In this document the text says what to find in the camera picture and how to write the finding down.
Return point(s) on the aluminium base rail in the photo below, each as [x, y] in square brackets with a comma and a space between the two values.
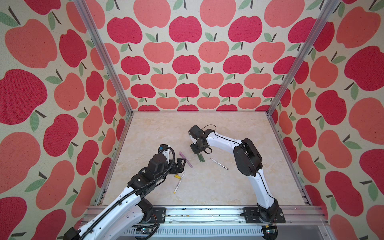
[225, 222]

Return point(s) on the white pen brown end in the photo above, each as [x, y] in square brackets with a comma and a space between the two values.
[220, 164]

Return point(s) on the left aluminium frame post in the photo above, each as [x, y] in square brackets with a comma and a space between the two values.
[90, 24]

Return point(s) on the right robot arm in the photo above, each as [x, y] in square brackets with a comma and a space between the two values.
[248, 161]

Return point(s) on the right aluminium frame post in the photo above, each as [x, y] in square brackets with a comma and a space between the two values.
[319, 24]

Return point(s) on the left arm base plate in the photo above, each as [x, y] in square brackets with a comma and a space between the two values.
[154, 216]

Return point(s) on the pink pen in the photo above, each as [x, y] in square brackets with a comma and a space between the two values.
[187, 161]

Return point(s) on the aluminium frame post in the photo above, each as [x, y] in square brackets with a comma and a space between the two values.
[90, 24]
[319, 24]

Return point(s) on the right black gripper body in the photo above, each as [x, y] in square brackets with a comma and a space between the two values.
[195, 148]

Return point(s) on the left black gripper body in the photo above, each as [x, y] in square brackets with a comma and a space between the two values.
[179, 169]

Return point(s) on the green pen cap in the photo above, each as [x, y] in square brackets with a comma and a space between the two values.
[201, 158]

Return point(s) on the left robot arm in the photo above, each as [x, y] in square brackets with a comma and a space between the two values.
[130, 207]

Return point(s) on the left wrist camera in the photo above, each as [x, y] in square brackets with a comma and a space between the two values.
[163, 149]

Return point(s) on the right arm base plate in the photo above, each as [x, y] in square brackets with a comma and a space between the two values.
[257, 216]

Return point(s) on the white pen yellow end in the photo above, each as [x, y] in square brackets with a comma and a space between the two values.
[179, 183]

